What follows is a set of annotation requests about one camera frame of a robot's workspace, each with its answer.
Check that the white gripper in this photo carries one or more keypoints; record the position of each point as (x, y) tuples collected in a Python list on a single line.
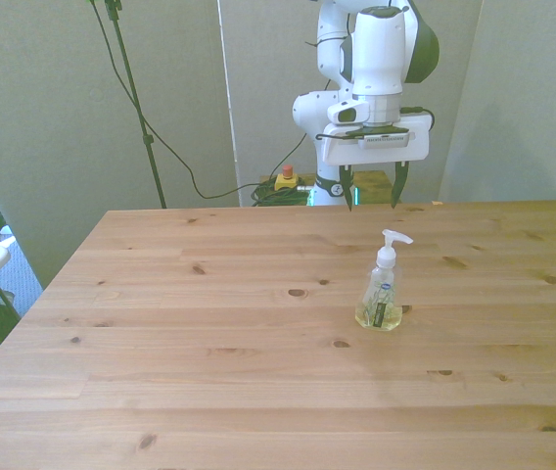
[(381, 143)]

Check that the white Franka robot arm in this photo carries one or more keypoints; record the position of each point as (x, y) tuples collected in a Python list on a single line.
[(376, 54)]

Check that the clear pump sanitizer bottle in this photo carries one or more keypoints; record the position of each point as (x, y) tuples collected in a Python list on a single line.
[(380, 294)]

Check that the yellow emergency stop button box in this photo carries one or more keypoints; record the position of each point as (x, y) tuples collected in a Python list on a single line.
[(287, 180)]

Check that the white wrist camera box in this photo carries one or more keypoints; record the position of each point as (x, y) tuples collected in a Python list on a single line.
[(349, 113)]

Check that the white vertical wall strip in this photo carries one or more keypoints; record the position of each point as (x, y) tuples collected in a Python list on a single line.
[(226, 98)]

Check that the black camera stand pole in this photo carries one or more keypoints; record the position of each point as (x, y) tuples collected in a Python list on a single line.
[(136, 103)]

